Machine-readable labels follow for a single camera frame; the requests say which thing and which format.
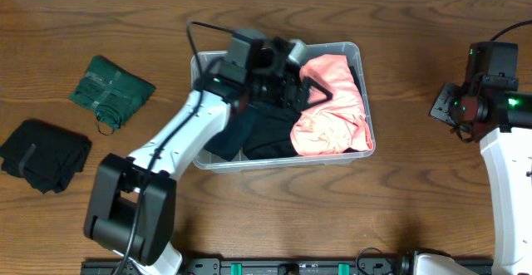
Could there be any dark navy cloth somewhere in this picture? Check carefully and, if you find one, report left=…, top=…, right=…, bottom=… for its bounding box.
left=204, top=107, right=262, bottom=161

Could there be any black garment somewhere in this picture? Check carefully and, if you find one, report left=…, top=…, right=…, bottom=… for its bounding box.
left=243, top=66, right=360, bottom=160

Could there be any pink shirt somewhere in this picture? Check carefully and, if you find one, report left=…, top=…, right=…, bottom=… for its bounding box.
left=290, top=54, right=374, bottom=156

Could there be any dark green shirt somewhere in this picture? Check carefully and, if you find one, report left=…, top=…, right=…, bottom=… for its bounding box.
left=68, top=55, right=156, bottom=135

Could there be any black cloth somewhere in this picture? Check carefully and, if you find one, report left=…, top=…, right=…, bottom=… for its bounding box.
left=1, top=120, right=91, bottom=194

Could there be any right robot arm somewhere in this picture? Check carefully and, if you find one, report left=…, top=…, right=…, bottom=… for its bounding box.
left=430, top=41, right=531, bottom=274

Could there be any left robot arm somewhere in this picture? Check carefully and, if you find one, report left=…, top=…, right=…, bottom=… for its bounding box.
left=84, top=28, right=333, bottom=274

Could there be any clear plastic storage bin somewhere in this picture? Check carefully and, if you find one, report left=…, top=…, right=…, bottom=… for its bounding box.
left=190, top=41, right=377, bottom=174

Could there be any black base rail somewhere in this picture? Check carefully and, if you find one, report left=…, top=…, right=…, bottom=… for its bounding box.
left=80, top=248, right=493, bottom=275

